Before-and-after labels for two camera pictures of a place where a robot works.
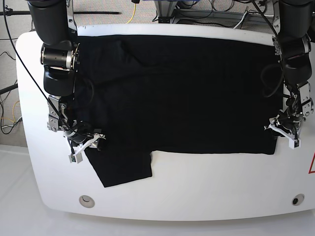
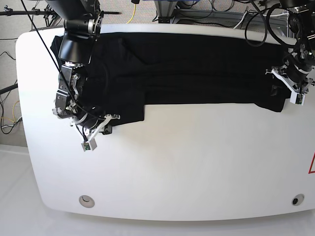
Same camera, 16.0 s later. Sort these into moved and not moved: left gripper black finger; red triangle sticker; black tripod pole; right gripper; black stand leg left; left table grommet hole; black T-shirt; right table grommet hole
Moved: left gripper black finger; right gripper; black T-shirt
Not moved: red triangle sticker; black tripod pole; right table grommet hole; black stand leg left; left table grommet hole
